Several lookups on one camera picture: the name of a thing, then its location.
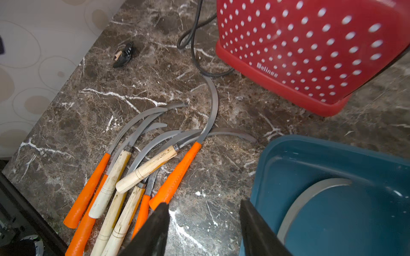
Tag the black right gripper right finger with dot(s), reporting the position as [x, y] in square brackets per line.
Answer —
[258, 238]

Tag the wooden handle sickle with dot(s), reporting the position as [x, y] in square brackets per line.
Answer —
[125, 218]
[303, 199]
[117, 203]
[122, 157]

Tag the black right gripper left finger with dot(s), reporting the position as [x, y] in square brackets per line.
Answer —
[151, 240]

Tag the red dotted toaster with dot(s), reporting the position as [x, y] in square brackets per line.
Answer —
[315, 54]

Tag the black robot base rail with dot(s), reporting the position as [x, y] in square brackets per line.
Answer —
[23, 231]

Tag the orange handle sickle small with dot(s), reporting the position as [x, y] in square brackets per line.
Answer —
[144, 207]

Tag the black snack packet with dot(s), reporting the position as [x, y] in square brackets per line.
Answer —
[123, 56]

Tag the teal plastic storage box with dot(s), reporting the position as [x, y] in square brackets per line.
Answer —
[371, 217]

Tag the wooden handle sickle diagonal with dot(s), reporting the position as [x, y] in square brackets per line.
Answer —
[170, 150]

